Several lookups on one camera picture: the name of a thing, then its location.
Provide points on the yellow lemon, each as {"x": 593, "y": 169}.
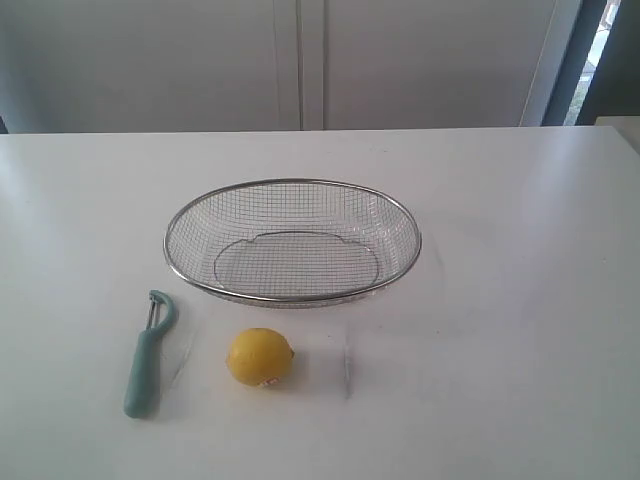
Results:
{"x": 259, "y": 357}

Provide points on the teal handled peeler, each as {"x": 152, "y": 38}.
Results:
{"x": 143, "y": 388}

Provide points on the oval steel mesh basket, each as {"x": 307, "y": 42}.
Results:
{"x": 292, "y": 242}

